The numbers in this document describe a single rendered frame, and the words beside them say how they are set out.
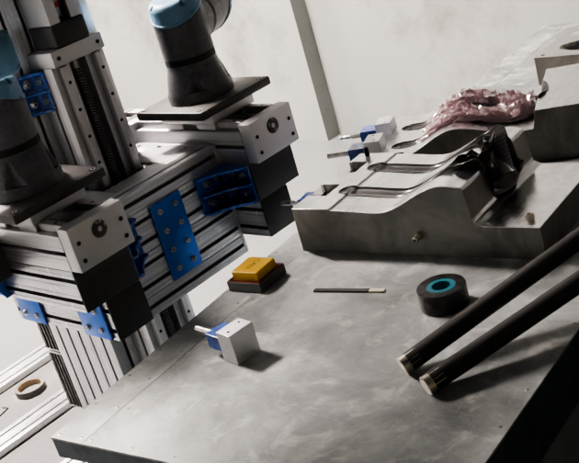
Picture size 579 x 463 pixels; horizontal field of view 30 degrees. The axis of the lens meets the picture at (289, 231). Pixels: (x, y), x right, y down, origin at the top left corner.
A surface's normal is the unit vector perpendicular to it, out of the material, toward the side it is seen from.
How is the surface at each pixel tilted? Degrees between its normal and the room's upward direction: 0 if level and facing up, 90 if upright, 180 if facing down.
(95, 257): 90
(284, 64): 90
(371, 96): 90
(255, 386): 0
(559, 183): 0
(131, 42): 90
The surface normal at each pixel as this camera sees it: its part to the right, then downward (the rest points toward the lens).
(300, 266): -0.26, -0.89
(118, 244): 0.72, 0.07
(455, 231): -0.55, 0.46
